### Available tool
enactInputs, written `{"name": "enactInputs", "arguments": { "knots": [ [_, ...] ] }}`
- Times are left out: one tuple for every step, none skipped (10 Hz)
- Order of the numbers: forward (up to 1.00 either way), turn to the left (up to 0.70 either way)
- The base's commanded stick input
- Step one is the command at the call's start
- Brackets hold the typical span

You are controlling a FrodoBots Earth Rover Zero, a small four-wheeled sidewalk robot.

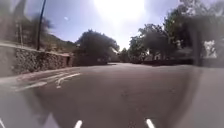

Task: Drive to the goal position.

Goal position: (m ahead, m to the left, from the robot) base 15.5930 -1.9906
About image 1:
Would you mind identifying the dark round tree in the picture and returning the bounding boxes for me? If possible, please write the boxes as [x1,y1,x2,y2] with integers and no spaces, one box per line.
[73,29,120,67]

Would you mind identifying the grey asphalt road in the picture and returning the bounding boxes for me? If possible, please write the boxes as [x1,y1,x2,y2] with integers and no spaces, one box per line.
[0,62,224,128]

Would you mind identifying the group of trees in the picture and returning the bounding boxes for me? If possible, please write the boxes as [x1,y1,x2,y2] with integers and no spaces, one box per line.
[119,0,224,67]

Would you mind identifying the robot's own part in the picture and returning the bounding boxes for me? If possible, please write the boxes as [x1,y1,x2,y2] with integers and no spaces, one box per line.
[74,119,84,128]
[145,118,156,128]

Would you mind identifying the pole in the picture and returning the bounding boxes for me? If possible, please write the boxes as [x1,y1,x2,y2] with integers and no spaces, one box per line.
[36,0,48,52]

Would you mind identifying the stone wall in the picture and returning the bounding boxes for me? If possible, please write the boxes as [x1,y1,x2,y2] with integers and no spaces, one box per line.
[0,42,75,78]

